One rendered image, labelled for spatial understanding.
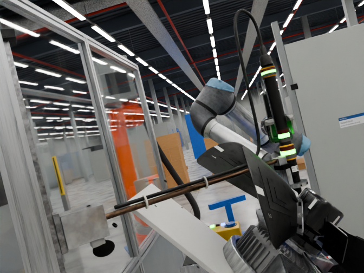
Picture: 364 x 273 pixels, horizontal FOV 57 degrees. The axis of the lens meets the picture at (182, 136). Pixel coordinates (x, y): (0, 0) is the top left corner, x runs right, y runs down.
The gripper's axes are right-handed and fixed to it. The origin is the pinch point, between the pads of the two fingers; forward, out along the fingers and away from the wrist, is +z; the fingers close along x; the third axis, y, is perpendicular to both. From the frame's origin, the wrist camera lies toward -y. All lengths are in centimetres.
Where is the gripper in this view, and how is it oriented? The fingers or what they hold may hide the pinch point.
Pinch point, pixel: (280, 118)
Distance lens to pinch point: 102.8
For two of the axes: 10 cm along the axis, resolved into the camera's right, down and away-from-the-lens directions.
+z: -1.5, 0.3, -9.9
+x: -9.6, 2.4, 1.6
